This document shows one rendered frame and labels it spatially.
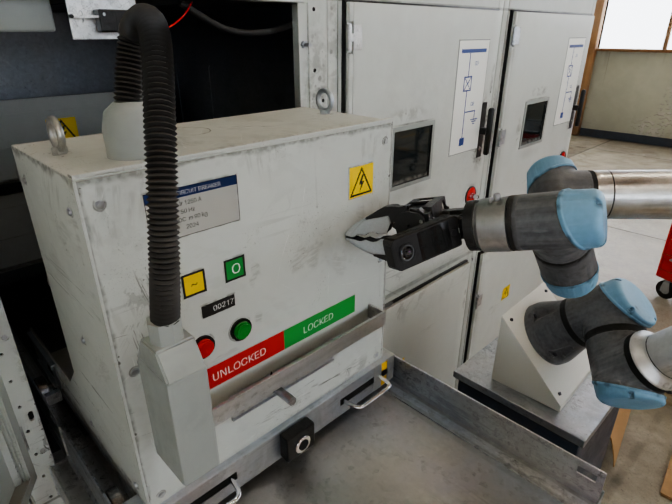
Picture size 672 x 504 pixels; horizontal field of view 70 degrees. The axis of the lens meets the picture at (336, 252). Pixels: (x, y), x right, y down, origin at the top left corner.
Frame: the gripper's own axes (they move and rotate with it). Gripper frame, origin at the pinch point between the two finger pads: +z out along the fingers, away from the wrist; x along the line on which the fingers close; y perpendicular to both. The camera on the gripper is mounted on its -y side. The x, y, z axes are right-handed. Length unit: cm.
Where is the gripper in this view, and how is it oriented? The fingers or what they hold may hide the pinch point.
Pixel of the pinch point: (350, 237)
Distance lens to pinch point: 76.8
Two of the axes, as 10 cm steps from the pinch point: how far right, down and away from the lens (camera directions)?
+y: 5.1, -3.6, 7.9
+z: -8.3, 0.3, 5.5
